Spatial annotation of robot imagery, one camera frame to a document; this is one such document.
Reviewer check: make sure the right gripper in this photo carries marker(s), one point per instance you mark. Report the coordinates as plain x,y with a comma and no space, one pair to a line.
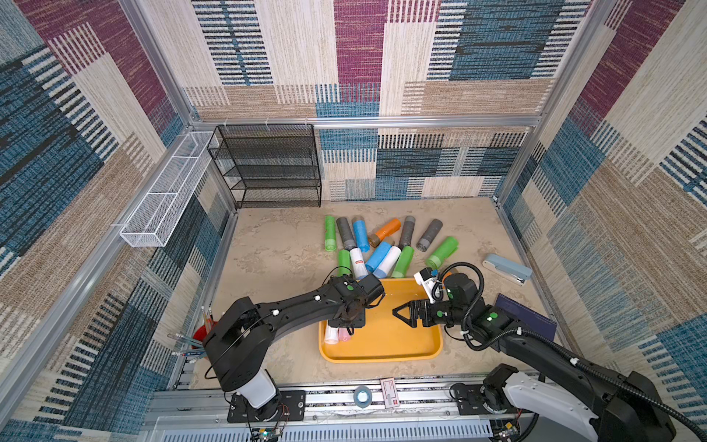
419,312

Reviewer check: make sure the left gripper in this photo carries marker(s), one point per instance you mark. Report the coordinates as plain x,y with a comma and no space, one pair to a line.
362,322

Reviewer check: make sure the short green trash bag roll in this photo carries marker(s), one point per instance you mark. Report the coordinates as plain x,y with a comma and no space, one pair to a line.
344,263

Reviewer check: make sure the white blue trash bag roll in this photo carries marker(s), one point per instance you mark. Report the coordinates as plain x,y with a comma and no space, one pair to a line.
331,335

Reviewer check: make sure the pink trash bag roll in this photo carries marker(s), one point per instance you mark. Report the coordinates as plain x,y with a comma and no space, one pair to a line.
344,335

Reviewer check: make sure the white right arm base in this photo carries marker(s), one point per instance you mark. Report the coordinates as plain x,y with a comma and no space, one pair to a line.
507,390

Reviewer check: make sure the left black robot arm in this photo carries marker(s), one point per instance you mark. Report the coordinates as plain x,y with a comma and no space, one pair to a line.
238,344

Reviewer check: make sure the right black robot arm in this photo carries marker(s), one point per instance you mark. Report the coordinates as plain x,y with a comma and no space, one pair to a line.
596,402

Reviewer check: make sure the white labelled trash bag roll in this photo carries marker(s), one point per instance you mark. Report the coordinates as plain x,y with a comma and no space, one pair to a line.
358,264

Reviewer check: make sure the yellow plastic storage tray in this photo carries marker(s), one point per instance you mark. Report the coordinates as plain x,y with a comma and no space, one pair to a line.
385,338

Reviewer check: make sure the white blue-end trash bag roll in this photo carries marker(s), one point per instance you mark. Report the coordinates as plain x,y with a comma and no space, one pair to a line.
387,265

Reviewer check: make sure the light blue trash bag roll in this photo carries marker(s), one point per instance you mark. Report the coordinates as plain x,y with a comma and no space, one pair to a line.
378,255

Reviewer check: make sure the green roll beside white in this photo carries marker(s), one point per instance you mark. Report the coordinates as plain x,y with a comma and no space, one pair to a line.
403,264

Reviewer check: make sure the dark grey trash bag roll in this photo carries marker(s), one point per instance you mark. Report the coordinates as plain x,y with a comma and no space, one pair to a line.
346,232

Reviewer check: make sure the orange trash bag roll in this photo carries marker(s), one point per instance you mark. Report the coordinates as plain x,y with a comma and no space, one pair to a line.
384,232

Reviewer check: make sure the grey trash bag roll right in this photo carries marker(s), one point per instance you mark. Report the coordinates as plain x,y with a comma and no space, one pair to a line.
430,234

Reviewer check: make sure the white red label card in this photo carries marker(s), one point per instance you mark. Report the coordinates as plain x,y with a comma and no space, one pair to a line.
390,393

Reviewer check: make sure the light blue stapler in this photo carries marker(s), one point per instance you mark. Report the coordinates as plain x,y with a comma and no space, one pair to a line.
512,271

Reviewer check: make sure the dark blue notebook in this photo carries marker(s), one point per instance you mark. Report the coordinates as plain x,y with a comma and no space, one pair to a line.
536,321

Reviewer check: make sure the black mesh shelf rack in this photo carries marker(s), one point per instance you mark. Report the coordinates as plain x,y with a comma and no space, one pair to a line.
268,165

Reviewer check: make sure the red pen cup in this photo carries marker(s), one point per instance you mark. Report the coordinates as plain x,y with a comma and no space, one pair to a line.
195,343

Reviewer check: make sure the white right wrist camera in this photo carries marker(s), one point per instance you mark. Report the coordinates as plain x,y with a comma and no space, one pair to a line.
428,279

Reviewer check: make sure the tape roll on rail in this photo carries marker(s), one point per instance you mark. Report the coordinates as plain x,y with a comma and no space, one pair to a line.
362,397

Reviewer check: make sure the white wire mesh basket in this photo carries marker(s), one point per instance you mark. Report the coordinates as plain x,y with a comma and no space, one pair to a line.
159,211

